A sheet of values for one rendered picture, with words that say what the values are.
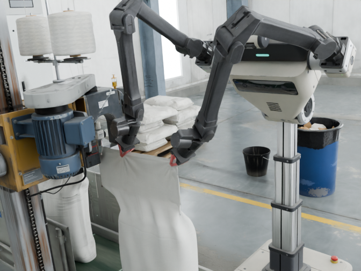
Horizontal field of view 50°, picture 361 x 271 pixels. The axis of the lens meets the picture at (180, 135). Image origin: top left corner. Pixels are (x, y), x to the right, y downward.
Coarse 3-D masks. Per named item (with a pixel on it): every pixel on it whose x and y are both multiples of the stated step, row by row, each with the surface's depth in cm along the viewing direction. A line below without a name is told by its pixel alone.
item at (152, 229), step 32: (128, 160) 175; (160, 160) 163; (128, 192) 181; (160, 192) 168; (128, 224) 174; (160, 224) 162; (192, 224) 166; (128, 256) 178; (160, 256) 165; (192, 256) 166
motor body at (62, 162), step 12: (36, 120) 141; (48, 120) 139; (60, 120) 141; (36, 132) 142; (48, 132) 141; (60, 132) 142; (36, 144) 146; (48, 144) 142; (60, 144) 142; (48, 156) 144; (60, 156) 144; (72, 156) 146; (48, 168) 144; (60, 168) 144; (72, 168) 146
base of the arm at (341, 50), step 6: (342, 42) 142; (348, 42) 142; (336, 48) 137; (342, 48) 138; (336, 54) 139; (342, 54) 140; (324, 60) 145; (330, 60) 142; (336, 60) 141; (342, 60) 140; (324, 66) 144; (330, 66) 143; (336, 66) 141; (342, 66) 141
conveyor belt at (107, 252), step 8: (96, 240) 237; (104, 240) 236; (96, 248) 228; (104, 248) 228; (112, 248) 227; (96, 256) 220; (104, 256) 220; (112, 256) 219; (80, 264) 214; (88, 264) 214; (96, 264) 213; (104, 264) 213; (112, 264) 212; (120, 264) 212
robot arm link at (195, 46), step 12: (132, 0) 144; (120, 12) 142; (132, 12) 143; (144, 12) 148; (120, 24) 143; (156, 24) 155; (168, 24) 159; (168, 36) 161; (180, 36) 165; (192, 48) 169
